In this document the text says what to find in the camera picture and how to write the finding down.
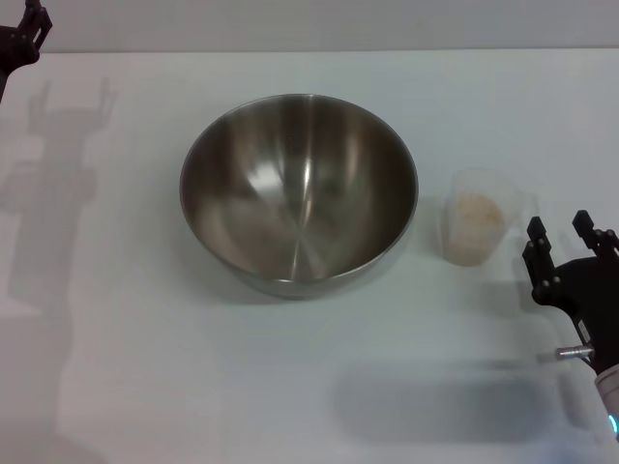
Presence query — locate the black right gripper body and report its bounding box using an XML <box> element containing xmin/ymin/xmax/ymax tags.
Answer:
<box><xmin>534</xmin><ymin>255</ymin><xmax>619</xmax><ymax>376</ymax></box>

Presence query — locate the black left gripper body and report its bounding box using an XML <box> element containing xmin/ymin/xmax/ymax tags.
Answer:
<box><xmin>0</xmin><ymin>26</ymin><xmax>40</xmax><ymax>105</ymax></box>

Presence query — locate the stainless steel mixing bowl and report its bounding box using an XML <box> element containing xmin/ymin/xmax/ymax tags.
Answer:
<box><xmin>179</xmin><ymin>93</ymin><xmax>420</xmax><ymax>299</ymax></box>

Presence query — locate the clear plastic measuring cup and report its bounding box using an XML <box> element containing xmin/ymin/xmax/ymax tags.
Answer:
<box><xmin>440</xmin><ymin>167</ymin><xmax>527</xmax><ymax>266</ymax></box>

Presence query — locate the black cable with silver plug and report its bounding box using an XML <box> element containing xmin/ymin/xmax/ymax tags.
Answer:
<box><xmin>554</xmin><ymin>345</ymin><xmax>599</xmax><ymax>373</ymax></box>

